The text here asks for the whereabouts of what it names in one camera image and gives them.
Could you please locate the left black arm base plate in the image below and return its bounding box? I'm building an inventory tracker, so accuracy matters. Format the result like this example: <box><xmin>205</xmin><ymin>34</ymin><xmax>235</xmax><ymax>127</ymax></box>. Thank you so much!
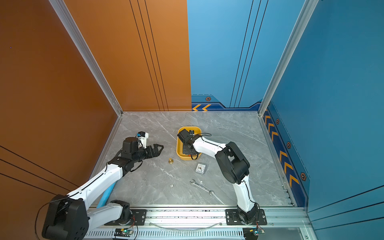
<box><xmin>105</xmin><ymin>209</ymin><xmax>147</xmax><ymax>227</ymax></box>

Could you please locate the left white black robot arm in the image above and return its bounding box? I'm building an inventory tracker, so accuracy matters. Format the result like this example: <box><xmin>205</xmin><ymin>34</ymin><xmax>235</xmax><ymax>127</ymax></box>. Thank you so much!
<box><xmin>41</xmin><ymin>132</ymin><xmax>164</xmax><ymax>240</ymax></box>

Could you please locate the silver open-end wrench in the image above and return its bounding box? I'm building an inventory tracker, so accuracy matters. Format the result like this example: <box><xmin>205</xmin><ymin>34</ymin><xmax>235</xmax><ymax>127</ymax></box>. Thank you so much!
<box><xmin>190</xmin><ymin>179</ymin><xmax>215</xmax><ymax>196</ymax></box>

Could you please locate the light blue tube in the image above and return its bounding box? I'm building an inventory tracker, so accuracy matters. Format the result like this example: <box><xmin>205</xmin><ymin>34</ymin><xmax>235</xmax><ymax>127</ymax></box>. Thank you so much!
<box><xmin>97</xmin><ymin>182</ymin><xmax>116</xmax><ymax>208</ymax></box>

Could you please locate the yellow plastic bin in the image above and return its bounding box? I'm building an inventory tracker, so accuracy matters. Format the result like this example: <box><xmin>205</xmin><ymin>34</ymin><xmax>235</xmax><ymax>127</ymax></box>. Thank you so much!
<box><xmin>176</xmin><ymin>126</ymin><xmax>202</xmax><ymax>161</ymax></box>

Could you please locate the left green circuit board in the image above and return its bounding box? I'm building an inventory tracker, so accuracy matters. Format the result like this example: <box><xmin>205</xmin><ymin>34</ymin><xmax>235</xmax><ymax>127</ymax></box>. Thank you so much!
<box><xmin>113</xmin><ymin>228</ymin><xmax>135</xmax><ymax>240</ymax></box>

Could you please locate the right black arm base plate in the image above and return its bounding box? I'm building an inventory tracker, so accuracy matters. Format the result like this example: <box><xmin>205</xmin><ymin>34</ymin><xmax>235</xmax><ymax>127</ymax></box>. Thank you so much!
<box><xmin>225</xmin><ymin>209</ymin><xmax>268</xmax><ymax>226</ymax></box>

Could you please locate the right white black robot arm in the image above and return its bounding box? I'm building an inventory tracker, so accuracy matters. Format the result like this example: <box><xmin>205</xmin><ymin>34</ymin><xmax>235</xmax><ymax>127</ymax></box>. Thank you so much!
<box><xmin>178</xmin><ymin>129</ymin><xmax>259</xmax><ymax>225</ymax></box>

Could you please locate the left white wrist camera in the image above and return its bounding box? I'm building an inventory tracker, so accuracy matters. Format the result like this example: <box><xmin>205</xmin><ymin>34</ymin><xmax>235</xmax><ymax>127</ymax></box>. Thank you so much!
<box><xmin>136</xmin><ymin>131</ymin><xmax>149</xmax><ymax>149</ymax></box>

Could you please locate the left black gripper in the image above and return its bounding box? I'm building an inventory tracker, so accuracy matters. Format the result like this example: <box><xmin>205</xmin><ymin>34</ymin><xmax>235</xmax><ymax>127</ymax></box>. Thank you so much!
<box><xmin>132</xmin><ymin>143</ymin><xmax>164</xmax><ymax>165</ymax></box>

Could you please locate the right circuit board with wires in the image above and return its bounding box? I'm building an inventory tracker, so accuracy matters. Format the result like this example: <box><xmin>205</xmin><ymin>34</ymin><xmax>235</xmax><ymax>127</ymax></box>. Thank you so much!
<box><xmin>243</xmin><ymin>228</ymin><xmax>265</xmax><ymax>240</ymax></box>

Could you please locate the grey cable loop on rail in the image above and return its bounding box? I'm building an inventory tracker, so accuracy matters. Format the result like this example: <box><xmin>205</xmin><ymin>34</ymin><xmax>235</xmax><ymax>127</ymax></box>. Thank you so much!
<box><xmin>148</xmin><ymin>221</ymin><xmax>223</xmax><ymax>232</ymax></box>

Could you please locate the small square white clock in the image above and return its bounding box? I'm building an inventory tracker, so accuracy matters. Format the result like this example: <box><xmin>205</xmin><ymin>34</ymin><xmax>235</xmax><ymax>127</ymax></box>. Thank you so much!
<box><xmin>195</xmin><ymin>163</ymin><xmax>207</xmax><ymax>175</ymax></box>

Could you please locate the aluminium front rail frame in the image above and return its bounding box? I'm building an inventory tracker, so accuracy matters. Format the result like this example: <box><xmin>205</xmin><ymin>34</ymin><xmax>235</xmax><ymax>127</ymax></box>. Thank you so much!
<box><xmin>82</xmin><ymin>206</ymin><xmax>317</xmax><ymax>240</ymax></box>

